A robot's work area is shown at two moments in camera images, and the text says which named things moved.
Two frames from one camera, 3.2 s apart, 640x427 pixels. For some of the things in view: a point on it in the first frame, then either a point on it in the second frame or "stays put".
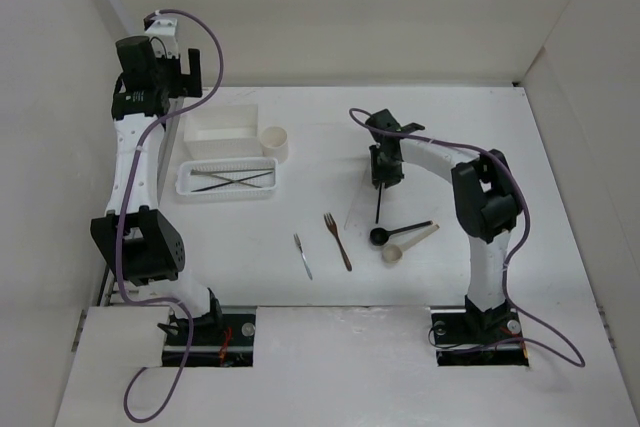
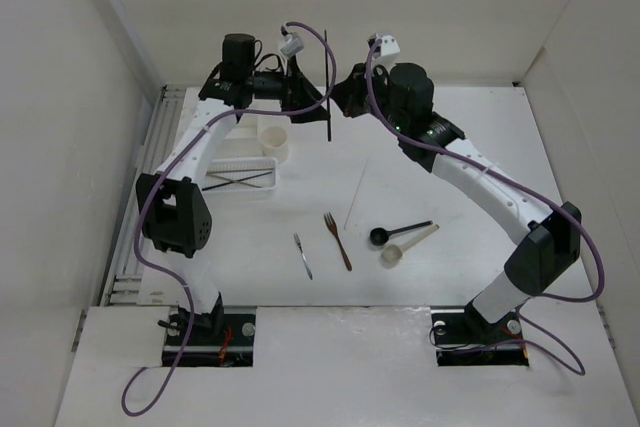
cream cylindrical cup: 275,143 stays put
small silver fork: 297,240 stays put
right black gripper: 390,178 → 348,92
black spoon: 380,236 stays put
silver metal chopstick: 194,172 stays put
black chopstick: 379,201 → 328,123
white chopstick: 355,206 → 356,193
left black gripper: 188,85 → 297,93
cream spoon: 394,253 stays put
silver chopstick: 241,183 stays put
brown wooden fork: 332,226 stays put
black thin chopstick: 252,177 stays put
